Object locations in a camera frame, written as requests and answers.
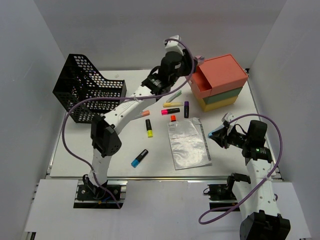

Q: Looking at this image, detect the pastel blue highlighter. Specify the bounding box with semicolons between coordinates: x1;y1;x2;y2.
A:
207;125;224;138

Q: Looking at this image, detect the green drawer box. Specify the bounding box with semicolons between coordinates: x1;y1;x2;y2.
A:
200;87;243;105

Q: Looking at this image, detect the coral top drawer box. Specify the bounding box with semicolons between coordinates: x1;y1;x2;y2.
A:
189;54;248;99

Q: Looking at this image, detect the pink glue bottle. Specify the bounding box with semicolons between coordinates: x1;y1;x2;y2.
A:
194;55;205;66

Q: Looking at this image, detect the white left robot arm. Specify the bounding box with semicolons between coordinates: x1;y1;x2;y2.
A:
87;49;198;200

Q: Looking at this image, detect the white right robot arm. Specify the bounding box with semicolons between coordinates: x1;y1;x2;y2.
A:
208;120;291;240

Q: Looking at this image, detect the pastel green highlighter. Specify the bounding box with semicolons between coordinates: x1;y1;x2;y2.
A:
166;90;182;103

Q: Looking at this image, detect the yellow bottom drawer box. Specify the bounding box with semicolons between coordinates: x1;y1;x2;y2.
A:
197;96;238;112

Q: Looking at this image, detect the white safety instruction booklet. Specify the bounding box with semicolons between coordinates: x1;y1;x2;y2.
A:
167;117;212;171

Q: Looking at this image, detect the pastel yellow highlighter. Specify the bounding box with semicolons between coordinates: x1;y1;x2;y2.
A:
162;102;184;108

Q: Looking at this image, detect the purple black highlighter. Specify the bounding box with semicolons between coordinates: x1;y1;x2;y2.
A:
184;101;190;119

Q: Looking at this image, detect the pink black highlighter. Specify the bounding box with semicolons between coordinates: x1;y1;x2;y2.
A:
161;108;180;116

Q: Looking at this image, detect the orange black highlighter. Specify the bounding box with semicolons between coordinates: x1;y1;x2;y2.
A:
170;115;176;122

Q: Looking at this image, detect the pastel orange highlighter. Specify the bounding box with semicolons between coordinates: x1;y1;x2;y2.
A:
133;110;150;120

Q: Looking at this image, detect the yellow black highlighter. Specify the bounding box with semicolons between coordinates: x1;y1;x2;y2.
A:
145;119;153;138

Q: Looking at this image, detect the blue black highlighter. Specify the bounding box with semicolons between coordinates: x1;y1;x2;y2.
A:
131;149;149;168

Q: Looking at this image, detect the black mesh file holder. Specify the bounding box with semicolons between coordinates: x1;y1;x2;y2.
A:
52;54;127;124

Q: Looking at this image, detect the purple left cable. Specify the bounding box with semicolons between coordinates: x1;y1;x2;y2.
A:
61;37;196;210

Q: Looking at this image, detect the purple cable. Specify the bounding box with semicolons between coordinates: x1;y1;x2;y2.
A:
61;37;196;210
198;113;285;225

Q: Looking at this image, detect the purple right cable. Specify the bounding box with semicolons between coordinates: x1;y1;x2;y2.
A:
198;113;285;225

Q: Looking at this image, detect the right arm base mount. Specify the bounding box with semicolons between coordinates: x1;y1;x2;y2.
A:
203;173;251;210

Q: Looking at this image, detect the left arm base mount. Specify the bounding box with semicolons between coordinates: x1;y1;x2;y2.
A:
73;174;126;209

